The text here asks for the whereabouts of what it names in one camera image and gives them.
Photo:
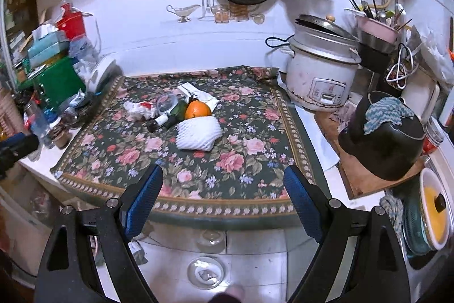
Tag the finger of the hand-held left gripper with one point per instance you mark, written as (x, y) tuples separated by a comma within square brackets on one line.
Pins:
[(17, 147)]

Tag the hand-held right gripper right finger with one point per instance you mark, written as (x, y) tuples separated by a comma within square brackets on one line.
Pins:
[(304, 200)]

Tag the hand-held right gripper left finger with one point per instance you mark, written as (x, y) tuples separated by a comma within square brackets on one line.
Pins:
[(142, 198)]

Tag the white cardboard box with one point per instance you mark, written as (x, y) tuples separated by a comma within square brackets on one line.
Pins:
[(198, 94)]

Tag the blue capped water bottle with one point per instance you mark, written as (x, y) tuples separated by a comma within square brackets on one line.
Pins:
[(40, 122)]

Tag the crumpled wrapper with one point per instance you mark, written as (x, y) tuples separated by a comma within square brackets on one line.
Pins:
[(137, 251)]

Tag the wooden cutting board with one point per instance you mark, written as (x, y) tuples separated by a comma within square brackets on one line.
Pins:
[(354, 182)]

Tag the green box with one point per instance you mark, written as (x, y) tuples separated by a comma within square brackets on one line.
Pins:
[(58, 81)]

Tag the floral green tablecloth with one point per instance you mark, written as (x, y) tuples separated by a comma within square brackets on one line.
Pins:
[(230, 161)]

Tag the white foam fruit net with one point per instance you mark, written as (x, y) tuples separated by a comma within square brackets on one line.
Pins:
[(197, 134)]

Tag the grey knotted rag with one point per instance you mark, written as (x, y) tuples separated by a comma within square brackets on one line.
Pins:
[(392, 214)]

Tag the crumpled white red tissue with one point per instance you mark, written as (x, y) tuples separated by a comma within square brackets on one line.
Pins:
[(136, 109)]

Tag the black pot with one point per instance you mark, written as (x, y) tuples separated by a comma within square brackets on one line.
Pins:
[(379, 150)]

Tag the dark green bottle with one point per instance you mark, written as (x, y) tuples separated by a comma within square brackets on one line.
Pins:
[(177, 114)]

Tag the clear plastic container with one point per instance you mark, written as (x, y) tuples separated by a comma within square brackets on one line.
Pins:
[(166, 104)]

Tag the glass bowl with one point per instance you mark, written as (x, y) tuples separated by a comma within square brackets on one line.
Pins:
[(205, 274)]

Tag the orange fruit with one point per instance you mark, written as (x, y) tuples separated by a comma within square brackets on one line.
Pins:
[(198, 109)]

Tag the teal tissue box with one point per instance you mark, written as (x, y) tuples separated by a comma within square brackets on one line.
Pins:
[(46, 45)]

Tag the white appliance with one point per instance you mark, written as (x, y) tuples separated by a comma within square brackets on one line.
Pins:
[(101, 72)]

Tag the teal glass dish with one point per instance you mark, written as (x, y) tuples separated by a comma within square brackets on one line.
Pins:
[(413, 228)]

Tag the blue zigzag cloth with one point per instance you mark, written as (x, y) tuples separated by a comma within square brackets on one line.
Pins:
[(386, 111)]

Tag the red plastic jug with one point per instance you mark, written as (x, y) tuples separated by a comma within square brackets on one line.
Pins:
[(71, 22)]

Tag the red lidded jar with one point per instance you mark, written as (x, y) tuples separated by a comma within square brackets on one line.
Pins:
[(432, 143)]

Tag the steel bowl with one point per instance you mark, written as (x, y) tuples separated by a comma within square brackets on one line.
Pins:
[(377, 45)]

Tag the metal rice cooker lid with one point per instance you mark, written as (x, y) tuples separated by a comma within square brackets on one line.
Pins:
[(319, 25)]

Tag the pink bowl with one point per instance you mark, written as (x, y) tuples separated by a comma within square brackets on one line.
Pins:
[(376, 29)]

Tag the clear plastic bag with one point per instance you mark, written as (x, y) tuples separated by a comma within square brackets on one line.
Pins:
[(436, 54)]

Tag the pink utensil holder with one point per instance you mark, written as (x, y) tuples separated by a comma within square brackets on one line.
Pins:
[(372, 10)]

